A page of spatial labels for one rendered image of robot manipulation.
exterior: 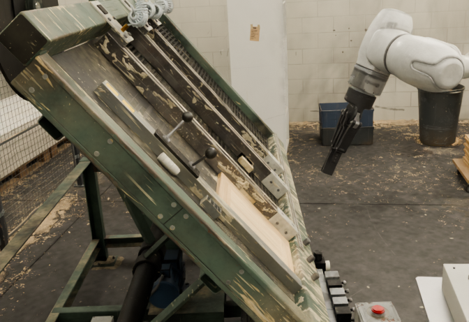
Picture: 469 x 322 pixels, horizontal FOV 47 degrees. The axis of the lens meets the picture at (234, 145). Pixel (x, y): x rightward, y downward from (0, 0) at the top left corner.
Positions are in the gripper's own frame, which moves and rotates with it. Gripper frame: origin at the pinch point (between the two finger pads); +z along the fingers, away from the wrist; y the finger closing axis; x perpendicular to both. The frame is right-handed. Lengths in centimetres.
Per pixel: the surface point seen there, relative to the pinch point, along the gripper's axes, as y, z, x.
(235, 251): -2.0, 34.7, -14.2
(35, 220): -123, 113, -91
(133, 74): -64, 10, -61
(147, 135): -28, 19, -49
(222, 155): -63, 28, -20
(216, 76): -214, 25, -22
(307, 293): -22, 51, 18
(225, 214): -26.4, 35.3, -16.4
